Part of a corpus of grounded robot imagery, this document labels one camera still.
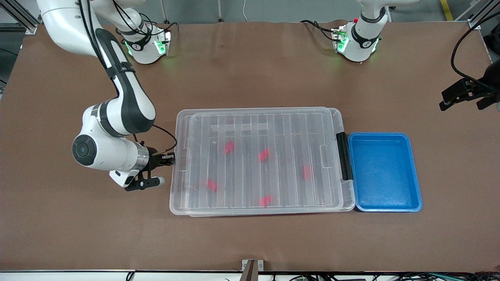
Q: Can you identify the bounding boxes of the clear plastic box lid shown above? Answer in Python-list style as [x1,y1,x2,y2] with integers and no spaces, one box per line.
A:
[169,107,345,216]

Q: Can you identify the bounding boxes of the clear plastic storage box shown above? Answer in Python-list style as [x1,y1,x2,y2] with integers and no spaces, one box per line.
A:
[187,108,356,217]

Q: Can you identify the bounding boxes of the blue plastic tray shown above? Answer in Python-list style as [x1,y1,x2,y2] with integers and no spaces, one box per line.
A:
[348,132,423,213]

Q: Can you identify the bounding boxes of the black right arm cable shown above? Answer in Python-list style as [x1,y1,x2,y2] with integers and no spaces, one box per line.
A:
[78,0,179,157]

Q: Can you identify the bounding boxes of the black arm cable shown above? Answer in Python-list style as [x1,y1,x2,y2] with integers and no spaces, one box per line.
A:
[451,12,500,85]
[78,0,179,157]

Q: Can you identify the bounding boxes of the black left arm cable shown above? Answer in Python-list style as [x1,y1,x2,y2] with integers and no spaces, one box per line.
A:
[451,12,500,85]

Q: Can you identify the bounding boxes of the aluminium frame profile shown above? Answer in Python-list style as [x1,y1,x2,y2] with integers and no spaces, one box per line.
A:
[467,0,500,30]
[0,0,44,35]

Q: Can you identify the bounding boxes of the black box latch handle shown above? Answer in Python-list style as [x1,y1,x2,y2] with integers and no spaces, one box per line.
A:
[336,132,354,181]

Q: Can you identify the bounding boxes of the dark camera post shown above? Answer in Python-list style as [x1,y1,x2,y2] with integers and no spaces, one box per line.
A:
[239,261,259,281]

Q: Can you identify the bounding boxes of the small metal bracket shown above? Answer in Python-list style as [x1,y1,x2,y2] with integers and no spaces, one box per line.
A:
[241,259,264,272]

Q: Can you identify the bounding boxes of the black base cable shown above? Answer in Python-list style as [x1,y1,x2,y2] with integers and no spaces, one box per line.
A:
[146,0,179,39]
[300,20,337,43]

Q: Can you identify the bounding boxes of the white table edge rail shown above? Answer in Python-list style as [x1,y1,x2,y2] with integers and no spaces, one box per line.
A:
[0,269,500,281]

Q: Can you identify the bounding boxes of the black cable bundle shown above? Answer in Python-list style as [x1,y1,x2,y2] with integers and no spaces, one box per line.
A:
[273,272,500,281]

